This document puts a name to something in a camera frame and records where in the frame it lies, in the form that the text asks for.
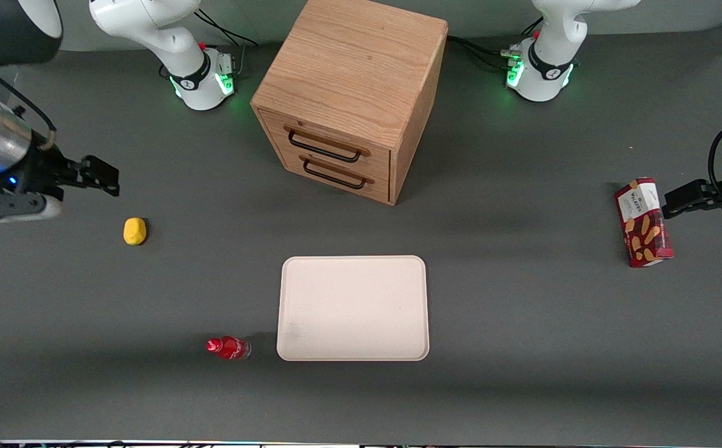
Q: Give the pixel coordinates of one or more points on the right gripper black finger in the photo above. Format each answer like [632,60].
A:
[102,177]

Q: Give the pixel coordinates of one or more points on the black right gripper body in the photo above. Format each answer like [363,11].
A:
[38,169]

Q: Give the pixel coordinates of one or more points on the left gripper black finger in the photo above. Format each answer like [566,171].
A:
[690,199]

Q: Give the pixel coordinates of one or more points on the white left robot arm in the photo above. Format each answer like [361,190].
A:
[553,37]

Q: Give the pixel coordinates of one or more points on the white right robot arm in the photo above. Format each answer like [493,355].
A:
[149,25]

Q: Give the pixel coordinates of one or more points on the red coke bottle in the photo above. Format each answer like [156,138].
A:
[230,348]

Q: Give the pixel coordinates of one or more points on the beige rectangular tray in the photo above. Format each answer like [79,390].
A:
[352,308]

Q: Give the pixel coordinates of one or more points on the red shortbread cookie box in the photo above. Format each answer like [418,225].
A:
[643,224]

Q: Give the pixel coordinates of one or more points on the yellow lemon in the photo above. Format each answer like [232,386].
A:
[135,231]

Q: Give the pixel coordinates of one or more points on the wooden drawer cabinet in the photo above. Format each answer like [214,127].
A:
[348,62]

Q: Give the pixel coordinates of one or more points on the wooden drawer front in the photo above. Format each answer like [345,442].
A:
[379,190]
[379,163]

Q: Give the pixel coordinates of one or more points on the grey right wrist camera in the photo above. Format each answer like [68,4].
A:
[6,210]

